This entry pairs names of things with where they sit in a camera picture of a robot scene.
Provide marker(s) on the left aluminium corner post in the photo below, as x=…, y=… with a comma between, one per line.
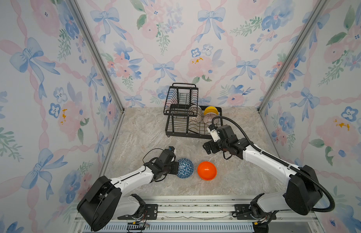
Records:
x=81, y=22

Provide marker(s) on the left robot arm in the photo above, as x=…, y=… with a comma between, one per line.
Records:
x=107, y=200

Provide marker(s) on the white red patterned bowl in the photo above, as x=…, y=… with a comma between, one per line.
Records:
x=195, y=110

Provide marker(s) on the blue patterned bowl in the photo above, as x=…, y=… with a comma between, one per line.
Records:
x=186, y=168

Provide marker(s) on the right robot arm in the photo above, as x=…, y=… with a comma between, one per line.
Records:
x=301, y=193

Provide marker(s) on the right aluminium corner post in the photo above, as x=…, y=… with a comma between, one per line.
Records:
x=297, y=46

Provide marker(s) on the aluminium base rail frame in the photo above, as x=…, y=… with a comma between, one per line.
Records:
x=210, y=214

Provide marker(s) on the orange dotted patterned bowl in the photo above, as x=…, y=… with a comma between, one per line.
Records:
x=195, y=119

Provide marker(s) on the aluminium corner post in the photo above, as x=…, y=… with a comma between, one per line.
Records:
x=297, y=46
x=81, y=22

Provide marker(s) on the yellow bowl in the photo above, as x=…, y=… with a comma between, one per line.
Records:
x=211, y=109

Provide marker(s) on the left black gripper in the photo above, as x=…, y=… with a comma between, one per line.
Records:
x=175, y=165

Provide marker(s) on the pink patterned bowl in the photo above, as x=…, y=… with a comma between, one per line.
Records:
x=207, y=119

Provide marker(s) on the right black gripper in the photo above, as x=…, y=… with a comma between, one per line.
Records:
x=211, y=144

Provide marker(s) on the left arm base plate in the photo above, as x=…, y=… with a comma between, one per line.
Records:
x=146, y=212

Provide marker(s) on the black wire dish rack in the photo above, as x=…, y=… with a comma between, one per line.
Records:
x=180, y=97

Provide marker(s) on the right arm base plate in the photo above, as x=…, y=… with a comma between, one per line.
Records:
x=247, y=212

